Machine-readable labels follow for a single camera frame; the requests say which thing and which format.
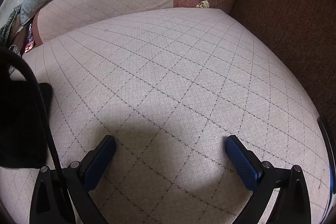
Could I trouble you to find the colourful packet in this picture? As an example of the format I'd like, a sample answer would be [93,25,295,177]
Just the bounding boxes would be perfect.
[24,23,36,53]

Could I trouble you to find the houndstooth cloth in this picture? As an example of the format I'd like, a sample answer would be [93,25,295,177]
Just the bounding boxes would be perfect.
[0,4,24,75]

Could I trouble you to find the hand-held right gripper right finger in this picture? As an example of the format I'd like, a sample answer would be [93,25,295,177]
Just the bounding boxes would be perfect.
[225,135,311,224]

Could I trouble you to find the pink quilted sofa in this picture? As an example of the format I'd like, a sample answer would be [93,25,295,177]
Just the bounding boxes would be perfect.
[0,0,332,224]

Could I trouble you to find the black pants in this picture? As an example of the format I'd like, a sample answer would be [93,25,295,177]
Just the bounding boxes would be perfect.
[0,74,54,169]

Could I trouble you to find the brown sofa backrest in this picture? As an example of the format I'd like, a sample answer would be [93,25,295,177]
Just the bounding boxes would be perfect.
[228,0,336,125]

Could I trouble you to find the black cable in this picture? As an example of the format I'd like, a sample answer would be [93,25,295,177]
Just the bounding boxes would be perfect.
[0,47,69,224]

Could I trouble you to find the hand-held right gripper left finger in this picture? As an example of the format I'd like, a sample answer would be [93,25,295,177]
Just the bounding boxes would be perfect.
[29,135,117,224]

